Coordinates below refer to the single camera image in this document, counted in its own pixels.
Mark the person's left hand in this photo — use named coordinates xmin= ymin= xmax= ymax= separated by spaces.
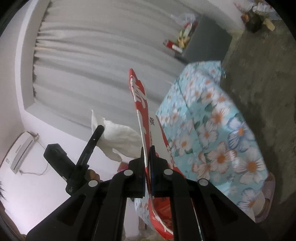
xmin=86 ymin=169 xmax=102 ymax=182

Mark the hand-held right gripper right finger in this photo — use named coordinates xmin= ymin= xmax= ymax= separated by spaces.
xmin=149 ymin=146 xmax=270 ymax=241

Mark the grey cabinet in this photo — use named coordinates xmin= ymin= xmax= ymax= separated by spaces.
xmin=174 ymin=16 xmax=233 ymax=64

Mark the clear plastic bag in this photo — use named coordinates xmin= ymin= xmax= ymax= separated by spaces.
xmin=171 ymin=13 xmax=197 ymax=25

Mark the white wall air conditioner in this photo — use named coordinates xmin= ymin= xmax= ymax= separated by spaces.
xmin=5 ymin=131 xmax=40 ymax=174

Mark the floral light blue tablecloth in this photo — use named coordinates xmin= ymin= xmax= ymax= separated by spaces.
xmin=134 ymin=61 xmax=270 ymax=230

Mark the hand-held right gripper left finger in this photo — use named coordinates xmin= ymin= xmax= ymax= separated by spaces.
xmin=25 ymin=146 xmax=147 ymax=241

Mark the pink plastic object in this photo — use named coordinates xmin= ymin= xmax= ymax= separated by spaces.
xmin=253 ymin=173 xmax=276 ymax=219

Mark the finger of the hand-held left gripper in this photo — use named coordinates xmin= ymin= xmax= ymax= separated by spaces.
xmin=66 ymin=125 xmax=104 ymax=195

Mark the white curtain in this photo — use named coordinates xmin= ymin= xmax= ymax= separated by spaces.
xmin=32 ymin=0 xmax=204 ymax=139

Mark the pile of snack packets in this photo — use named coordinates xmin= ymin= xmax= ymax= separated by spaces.
xmin=176 ymin=22 xmax=199 ymax=49

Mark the red white carton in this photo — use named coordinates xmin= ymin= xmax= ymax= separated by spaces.
xmin=128 ymin=68 xmax=176 ymax=240

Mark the white printed plastic bag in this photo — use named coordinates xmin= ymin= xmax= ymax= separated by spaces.
xmin=233 ymin=0 xmax=257 ymax=12

